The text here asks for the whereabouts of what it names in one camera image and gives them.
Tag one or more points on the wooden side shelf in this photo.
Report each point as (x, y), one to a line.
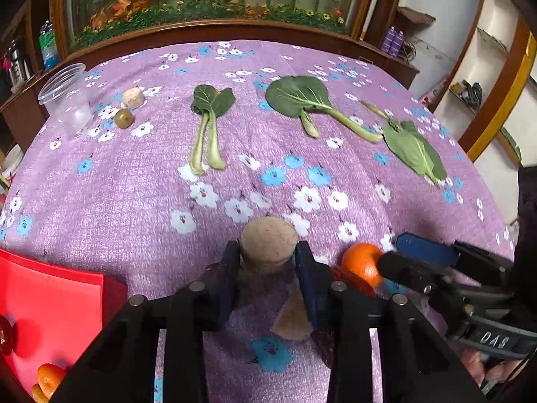
(402, 67)

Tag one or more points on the purple spray can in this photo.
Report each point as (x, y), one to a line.
(387, 40)
(398, 43)

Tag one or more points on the black thermos flask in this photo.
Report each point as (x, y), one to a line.
(17, 63)

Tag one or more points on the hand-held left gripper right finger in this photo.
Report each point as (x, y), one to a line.
(306, 281)

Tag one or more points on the beige cylinder cake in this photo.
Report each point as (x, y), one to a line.
(268, 243)

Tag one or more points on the person's right hand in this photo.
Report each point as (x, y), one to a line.
(476, 365)

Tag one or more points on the long bok choy leaf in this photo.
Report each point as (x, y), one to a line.
(413, 151)

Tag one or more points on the bok choy leaf pair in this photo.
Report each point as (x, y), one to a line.
(209, 100)

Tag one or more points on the red box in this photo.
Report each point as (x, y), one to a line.
(54, 310)

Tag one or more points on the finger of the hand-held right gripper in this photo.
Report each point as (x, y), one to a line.
(423, 249)
(411, 273)

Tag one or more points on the clear plastic cup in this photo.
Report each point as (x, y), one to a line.
(67, 96)

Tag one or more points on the small green fruit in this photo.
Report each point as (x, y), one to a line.
(124, 118)

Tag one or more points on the orange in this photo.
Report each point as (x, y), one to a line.
(360, 260)
(38, 394)
(50, 380)

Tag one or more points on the dark object on shelf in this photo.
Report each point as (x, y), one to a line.
(470, 91)

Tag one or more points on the green plastic bottle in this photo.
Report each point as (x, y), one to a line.
(48, 46)

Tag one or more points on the small beige cake piece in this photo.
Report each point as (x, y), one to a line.
(133, 98)

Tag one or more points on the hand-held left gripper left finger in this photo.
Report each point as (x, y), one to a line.
(228, 268)

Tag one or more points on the beige square cake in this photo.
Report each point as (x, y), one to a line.
(293, 317)

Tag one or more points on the large round bok choy leaf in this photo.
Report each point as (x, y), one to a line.
(293, 94)

